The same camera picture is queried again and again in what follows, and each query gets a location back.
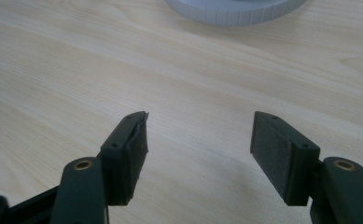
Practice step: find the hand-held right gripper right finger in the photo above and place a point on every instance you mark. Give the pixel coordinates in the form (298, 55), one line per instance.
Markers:
(282, 155)

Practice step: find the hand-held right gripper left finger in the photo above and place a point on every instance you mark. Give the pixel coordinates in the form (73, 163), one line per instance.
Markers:
(124, 155)

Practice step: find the white key stand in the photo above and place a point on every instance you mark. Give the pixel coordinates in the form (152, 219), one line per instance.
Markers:
(232, 11)

